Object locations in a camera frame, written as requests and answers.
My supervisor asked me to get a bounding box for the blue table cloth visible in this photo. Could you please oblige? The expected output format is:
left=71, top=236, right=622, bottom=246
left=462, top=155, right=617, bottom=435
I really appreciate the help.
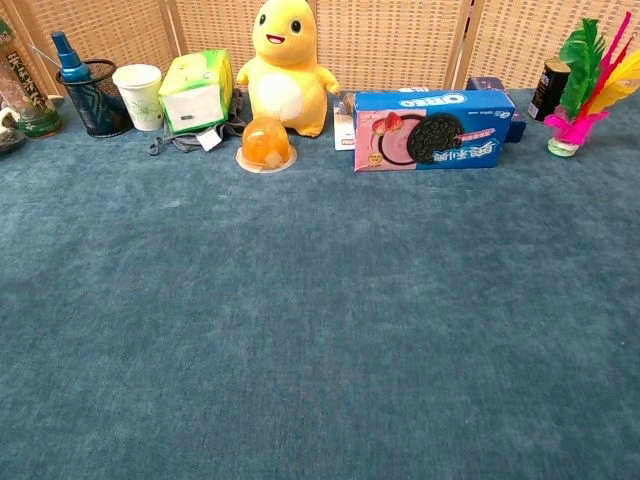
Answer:
left=0, top=87, right=640, bottom=480

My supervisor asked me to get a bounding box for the orange jelly cup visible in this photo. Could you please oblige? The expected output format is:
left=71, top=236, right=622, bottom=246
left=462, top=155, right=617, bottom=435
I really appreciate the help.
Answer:
left=235, top=118, right=298, bottom=174

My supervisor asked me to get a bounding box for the white and red card pack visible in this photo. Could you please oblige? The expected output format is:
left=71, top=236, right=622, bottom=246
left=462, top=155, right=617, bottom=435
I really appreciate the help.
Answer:
left=333, top=93, right=357, bottom=151

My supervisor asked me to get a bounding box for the blue Oreo cookie box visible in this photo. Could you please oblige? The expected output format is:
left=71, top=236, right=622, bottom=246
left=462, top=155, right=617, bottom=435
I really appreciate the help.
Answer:
left=352, top=89, right=517, bottom=173

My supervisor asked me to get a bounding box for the grey cloth with tag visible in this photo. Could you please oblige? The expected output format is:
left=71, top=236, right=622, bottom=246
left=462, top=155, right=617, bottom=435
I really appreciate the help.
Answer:
left=148, top=88, right=247, bottom=156

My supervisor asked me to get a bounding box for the yellow plush dinosaur toy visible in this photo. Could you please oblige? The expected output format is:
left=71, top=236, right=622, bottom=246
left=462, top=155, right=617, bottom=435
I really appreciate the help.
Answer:
left=235, top=0, right=342, bottom=139

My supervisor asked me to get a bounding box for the green tissue pack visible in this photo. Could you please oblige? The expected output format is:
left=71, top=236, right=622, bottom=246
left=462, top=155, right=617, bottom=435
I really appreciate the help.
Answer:
left=157, top=48, right=235, bottom=135

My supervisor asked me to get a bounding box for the woven bamboo folding screen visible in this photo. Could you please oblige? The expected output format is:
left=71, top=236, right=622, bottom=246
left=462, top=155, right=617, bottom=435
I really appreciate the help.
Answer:
left=0, top=0, right=640, bottom=97

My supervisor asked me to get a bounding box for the dark blue box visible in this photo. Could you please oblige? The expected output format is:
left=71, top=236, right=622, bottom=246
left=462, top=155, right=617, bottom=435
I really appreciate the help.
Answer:
left=466, top=75, right=528, bottom=145

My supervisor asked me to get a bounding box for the white paper cup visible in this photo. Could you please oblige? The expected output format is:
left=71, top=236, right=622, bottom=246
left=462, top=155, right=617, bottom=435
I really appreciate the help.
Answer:
left=111, top=63, right=165, bottom=133

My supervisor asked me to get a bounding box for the black mesh pen holder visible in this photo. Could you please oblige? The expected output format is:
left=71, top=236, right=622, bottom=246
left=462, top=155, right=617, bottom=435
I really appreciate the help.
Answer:
left=55, top=58, right=134, bottom=139

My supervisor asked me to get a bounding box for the black can with label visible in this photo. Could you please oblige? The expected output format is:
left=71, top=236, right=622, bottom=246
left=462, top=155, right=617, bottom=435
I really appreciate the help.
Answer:
left=527, top=57, right=572, bottom=123

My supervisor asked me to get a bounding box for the colourful feather shuttlecock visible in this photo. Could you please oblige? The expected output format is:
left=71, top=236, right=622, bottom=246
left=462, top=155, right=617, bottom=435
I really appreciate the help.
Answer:
left=543, top=10, right=640, bottom=159

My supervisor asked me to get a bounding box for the blue spray bottle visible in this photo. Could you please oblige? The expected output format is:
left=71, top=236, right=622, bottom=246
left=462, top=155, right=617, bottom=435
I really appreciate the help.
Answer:
left=50, top=31, right=93, bottom=84

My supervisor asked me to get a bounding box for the green tea bottle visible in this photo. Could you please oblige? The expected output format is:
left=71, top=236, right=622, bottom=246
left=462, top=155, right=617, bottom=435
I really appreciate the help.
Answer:
left=0, top=18, right=65, bottom=139

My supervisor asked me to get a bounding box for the dark bowl with white item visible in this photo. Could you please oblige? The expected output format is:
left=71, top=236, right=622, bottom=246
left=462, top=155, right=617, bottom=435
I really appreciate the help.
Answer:
left=0, top=105, right=28, bottom=154

